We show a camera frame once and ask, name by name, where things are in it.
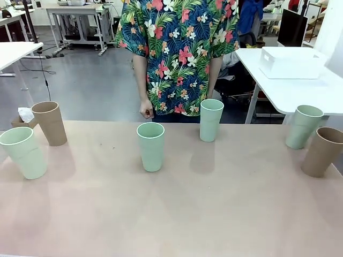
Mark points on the white upright panel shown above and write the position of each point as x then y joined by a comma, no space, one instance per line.
333,26

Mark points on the blue hanging jacket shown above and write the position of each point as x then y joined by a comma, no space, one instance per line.
250,16

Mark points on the floral hawaiian shirt torso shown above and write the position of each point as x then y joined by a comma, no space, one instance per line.
182,53

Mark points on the black office chair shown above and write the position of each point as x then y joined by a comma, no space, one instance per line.
233,85

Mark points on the brown plastic cup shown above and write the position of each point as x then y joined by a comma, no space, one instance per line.
52,125
319,155

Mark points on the person's right forearm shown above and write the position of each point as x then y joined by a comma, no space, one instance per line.
140,80

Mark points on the pale green plastic cup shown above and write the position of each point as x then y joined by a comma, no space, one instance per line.
151,152
26,158
210,125
300,131

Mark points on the black stand pole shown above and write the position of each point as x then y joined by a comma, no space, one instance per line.
30,24

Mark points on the person's right hand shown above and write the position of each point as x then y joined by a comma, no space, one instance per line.
147,109

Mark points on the clear crumpled plastic bag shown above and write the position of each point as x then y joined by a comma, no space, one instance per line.
26,113

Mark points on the grey background workbench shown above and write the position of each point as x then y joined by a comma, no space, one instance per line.
72,10

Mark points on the white background desk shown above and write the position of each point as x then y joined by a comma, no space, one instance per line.
13,18

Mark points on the person's left forearm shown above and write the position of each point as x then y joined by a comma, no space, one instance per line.
215,72

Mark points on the small cardboard box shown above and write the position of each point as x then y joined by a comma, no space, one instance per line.
18,123

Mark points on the white table with metal leg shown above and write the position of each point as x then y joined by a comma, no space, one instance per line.
13,53

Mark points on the black computer monitor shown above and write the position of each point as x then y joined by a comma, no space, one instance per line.
292,26

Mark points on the white side table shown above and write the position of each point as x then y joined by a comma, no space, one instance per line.
294,93

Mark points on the white plastic basket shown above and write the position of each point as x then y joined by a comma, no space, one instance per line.
292,61

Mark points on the dark blue trousers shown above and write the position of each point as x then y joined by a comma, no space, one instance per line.
174,118

